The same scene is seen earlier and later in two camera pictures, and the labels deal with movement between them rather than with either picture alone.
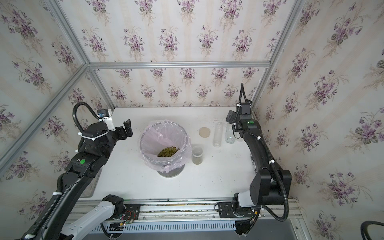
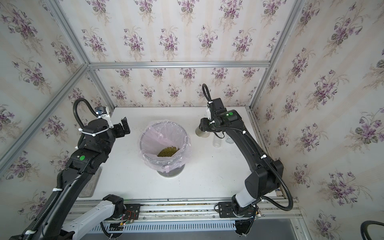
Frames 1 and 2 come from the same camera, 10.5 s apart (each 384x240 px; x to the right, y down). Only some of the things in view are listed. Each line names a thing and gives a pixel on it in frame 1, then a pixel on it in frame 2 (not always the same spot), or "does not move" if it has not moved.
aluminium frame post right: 291,19 does not move
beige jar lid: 204,132 does not move
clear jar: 197,154 -> 198,132
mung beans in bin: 168,151 does not move
